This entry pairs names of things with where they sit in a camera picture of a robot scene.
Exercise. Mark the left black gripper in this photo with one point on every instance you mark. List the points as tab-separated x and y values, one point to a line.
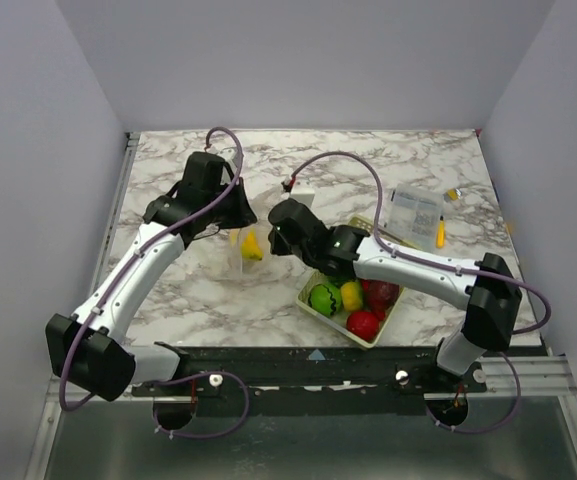
245	214

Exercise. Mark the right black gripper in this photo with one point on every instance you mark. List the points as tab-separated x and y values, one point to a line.
278	235

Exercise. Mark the yellow banana bunch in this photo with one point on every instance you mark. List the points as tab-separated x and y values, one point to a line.
249	247

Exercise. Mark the clear zip top bag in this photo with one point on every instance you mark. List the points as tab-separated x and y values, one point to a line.
235	268

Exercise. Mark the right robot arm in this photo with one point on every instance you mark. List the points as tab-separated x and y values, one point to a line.
485	289

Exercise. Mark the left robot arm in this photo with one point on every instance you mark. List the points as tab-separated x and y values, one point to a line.
86	348

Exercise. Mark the green watermelon toy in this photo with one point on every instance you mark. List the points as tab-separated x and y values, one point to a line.
325	299

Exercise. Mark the yellow green mango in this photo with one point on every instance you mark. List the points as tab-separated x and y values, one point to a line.
351	294

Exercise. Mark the pale green plastic basket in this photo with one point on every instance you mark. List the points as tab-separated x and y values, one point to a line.
338	322

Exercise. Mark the dark red mango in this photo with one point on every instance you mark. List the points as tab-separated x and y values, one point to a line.
380	295

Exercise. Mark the red apple toy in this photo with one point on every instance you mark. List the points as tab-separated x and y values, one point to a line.
363	324

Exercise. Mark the red chili pepper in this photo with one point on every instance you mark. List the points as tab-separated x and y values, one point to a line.
380	314

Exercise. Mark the small yellow silver clip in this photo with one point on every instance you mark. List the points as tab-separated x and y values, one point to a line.
454	194

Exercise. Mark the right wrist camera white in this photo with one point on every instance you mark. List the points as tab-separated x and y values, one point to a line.
301	192

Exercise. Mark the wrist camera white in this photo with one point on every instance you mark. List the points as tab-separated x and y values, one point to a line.
234	157
301	192

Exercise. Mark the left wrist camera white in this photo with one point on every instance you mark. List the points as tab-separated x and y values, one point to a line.
234	157

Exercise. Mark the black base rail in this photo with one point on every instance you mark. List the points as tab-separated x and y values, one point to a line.
308	381

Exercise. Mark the yellow handled cutter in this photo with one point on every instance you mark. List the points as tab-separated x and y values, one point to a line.
440	237

